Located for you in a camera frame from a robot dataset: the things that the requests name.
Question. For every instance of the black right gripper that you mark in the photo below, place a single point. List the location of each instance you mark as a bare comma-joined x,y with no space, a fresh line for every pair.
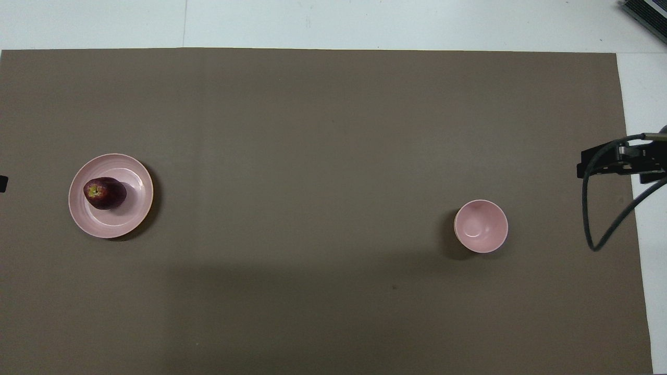
649,156

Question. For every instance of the dark red apple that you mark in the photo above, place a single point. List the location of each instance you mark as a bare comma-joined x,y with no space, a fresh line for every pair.
107,194

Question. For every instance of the pink plate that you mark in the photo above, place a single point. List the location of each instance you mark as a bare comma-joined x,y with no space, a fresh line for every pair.
130,219

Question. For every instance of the pink bowl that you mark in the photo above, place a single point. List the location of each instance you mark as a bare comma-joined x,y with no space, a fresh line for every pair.
482,226

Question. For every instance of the dark ribbed panel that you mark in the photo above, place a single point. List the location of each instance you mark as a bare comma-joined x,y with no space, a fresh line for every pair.
651,13

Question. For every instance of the brown table mat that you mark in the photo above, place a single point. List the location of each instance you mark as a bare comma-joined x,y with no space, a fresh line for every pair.
323,208

